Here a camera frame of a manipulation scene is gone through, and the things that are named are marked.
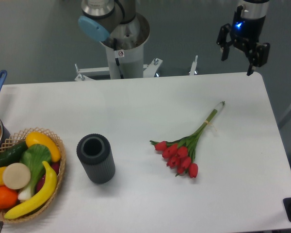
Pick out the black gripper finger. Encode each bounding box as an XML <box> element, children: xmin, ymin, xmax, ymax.
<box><xmin>246</xmin><ymin>43</ymin><xmax>270</xmax><ymax>76</ymax></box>
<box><xmin>216</xmin><ymin>23</ymin><xmax>232</xmax><ymax>61</ymax></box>

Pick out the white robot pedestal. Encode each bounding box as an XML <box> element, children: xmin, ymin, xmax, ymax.
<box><xmin>74</xmin><ymin>43</ymin><xmax>199</xmax><ymax>82</ymax></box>

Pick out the yellow squash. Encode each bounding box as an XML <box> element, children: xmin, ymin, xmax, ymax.
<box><xmin>25</xmin><ymin>131</ymin><xmax>61</xmax><ymax>163</ymax></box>

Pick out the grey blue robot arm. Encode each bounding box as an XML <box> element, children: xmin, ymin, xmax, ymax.
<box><xmin>78</xmin><ymin>0</ymin><xmax>270</xmax><ymax>79</ymax></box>

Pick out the beige round disc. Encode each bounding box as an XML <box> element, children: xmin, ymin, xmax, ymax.
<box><xmin>2</xmin><ymin>163</ymin><xmax>31</xmax><ymax>190</ymax></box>

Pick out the green cucumber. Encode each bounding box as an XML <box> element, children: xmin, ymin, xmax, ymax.
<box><xmin>0</xmin><ymin>141</ymin><xmax>28</xmax><ymax>167</ymax></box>

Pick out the woven wicker basket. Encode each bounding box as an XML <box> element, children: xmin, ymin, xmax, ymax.
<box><xmin>0</xmin><ymin>127</ymin><xmax>66</xmax><ymax>224</ymax></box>

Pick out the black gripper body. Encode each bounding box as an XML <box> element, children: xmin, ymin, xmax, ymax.
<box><xmin>230</xmin><ymin>18</ymin><xmax>266</xmax><ymax>53</ymax></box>

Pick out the red tulip bouquet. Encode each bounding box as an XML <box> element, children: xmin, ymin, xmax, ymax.
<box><xmin>150</xmin><ymin>101</ymin><xmax>226</xmax><ymax>178</ymax></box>

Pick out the dark grey ribbed vase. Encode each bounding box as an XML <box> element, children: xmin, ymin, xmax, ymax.
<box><xmin>76</xmin><ymin>133</ymin><xmax>116</xmax><ymax>184</ymax></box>

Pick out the dark red vegetable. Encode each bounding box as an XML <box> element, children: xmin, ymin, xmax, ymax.
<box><xmin>35</xmin><ymin>162</ymin><xmax>60</xmax><ymax>193</ymax></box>

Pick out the green bok choy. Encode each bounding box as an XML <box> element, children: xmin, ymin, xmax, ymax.
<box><xmin>18</xmin><ymin>144</ymin><xmax>51</xmax><ymax>202</ymax></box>

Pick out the yellow banana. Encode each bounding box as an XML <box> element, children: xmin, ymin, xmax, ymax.
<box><xmin>4</xmin><ymin>161</ymin><xmax>57</xmax><ymax>219</ymax></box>

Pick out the orange fruit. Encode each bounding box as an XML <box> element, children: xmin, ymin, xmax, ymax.
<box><xmin>0</xmin><ymin>186</ymin><xmax>18</xmax><ymax>210</ymax></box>

